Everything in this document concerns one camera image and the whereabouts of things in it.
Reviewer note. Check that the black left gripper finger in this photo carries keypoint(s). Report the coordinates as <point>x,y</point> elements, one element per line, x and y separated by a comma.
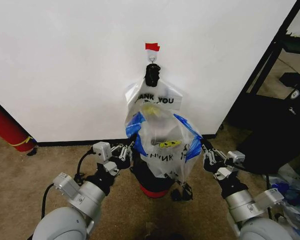
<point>120,148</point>
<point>126,154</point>

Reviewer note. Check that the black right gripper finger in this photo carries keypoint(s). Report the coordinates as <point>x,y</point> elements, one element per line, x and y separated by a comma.
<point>208,155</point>
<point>220,155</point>

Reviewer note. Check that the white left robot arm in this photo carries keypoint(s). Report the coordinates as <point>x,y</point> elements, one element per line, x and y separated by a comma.
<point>65,220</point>

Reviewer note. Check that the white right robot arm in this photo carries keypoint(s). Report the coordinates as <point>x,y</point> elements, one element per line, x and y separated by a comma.
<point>250,207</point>

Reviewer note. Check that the clear thank-you garbage bag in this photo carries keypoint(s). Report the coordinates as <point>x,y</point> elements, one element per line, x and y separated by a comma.
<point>162,120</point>

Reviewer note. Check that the clear plastic bag pile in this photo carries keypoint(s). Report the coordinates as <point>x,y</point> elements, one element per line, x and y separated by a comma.
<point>295,197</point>

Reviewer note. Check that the black baseboard strip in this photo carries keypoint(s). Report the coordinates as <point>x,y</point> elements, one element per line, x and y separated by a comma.
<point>90,143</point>

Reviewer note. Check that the black computer case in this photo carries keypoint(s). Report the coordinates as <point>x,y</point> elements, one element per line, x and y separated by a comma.
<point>277,140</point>

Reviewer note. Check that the small black floor clip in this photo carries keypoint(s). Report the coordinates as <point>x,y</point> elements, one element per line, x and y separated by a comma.
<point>32,151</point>

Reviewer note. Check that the black monitor stand base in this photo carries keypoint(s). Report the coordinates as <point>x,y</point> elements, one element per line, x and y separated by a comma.
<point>291,79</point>

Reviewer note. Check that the red tape strip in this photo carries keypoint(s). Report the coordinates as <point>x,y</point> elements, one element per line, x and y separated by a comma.
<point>152,46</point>

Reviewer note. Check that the red padded cylinder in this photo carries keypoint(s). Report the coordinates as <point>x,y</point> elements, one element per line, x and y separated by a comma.
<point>7,127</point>

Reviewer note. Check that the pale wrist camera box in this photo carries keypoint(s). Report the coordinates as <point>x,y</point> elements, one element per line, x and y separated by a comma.
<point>236,157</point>
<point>102,150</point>

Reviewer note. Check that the metal wall hook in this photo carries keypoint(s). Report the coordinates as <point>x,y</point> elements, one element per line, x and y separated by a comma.
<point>152,59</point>

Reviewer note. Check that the black metal rack frame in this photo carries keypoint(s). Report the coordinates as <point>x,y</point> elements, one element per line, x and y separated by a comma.
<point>272,55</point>

